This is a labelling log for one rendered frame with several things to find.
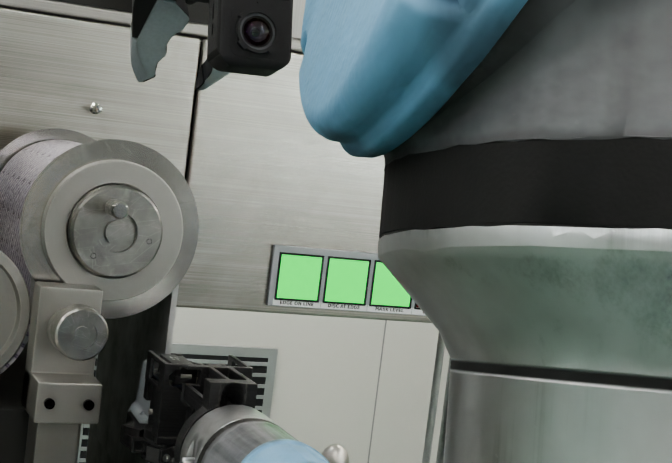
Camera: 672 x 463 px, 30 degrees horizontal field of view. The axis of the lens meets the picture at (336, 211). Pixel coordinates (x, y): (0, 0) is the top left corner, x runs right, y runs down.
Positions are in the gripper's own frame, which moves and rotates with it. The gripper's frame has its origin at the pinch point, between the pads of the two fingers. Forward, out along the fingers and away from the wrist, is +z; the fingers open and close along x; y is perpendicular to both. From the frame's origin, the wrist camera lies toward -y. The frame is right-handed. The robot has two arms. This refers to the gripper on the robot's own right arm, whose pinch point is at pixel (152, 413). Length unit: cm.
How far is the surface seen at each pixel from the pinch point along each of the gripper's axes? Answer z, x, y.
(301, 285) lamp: 28.9, -24.2, 8.5
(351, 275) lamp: 29.0, -30.4, 10.2
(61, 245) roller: -3.9, 10.3, 14.3
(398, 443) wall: 263, -162, -71
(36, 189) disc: -2.9, 12.5, 18.5
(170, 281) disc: -2.9, 0.7, 12.0
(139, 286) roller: -3.9, 3.5, 11.5
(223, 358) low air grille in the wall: 261, -97, -45
